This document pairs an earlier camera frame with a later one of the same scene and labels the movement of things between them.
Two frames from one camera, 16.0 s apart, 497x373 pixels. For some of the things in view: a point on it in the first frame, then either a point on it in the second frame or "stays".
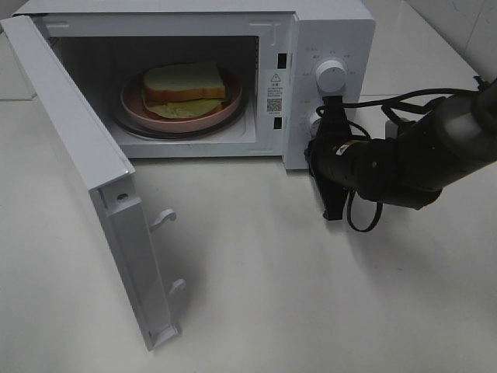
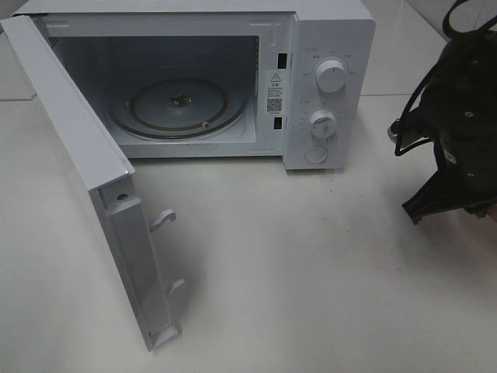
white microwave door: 123,224 stays
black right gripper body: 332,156 → 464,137
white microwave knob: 331,75 stays
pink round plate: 179,98 → 493,211
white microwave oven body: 215,80 stays
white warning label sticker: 274,93 stays
